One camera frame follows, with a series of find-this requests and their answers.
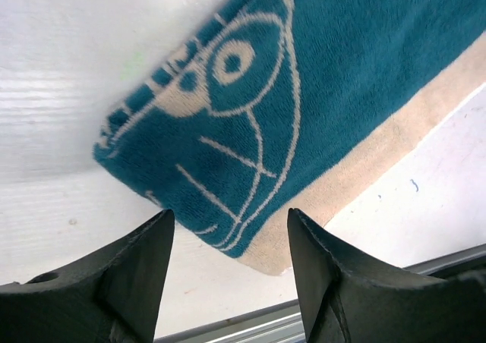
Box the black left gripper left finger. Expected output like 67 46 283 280
1 210 175 342

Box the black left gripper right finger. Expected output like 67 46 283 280
287 209 485 343

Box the teal beige cartoon towel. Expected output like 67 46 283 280
93 0 485 275

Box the aluminium mounting rail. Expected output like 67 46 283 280
153 244 486 343

